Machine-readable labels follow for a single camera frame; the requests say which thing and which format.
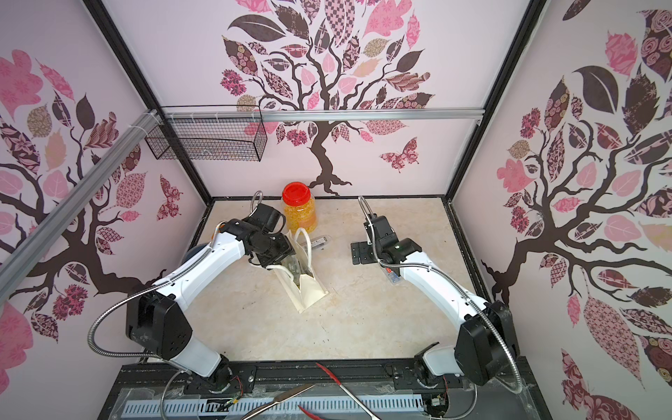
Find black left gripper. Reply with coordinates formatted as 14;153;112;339
252;233;297;271

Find cream canvas tote bag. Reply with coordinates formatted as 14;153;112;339
267;227;329;313

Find green compass set case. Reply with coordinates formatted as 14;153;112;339
282;255;303;282

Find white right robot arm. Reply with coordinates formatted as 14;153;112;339
352;210;524;394

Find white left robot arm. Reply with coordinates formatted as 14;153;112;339
87;203;294;391

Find compass set case near jar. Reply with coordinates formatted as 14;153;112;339
311;236;330;250

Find red-lid jar yellow flakes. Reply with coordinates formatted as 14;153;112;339
282;182;318;233

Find black wire basket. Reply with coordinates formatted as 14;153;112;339
145;105;269;162

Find aluminium rail back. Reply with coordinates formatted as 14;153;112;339
164;108;485;123

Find aluminium rail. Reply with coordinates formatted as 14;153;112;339
1;110;160;302
164;108;485;123

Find red cable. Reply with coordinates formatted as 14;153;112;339
298;361;382;420

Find white slotted cable duct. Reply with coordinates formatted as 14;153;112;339
120;394;426;419

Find aluminium rail left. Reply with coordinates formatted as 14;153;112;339
1;110;160;302

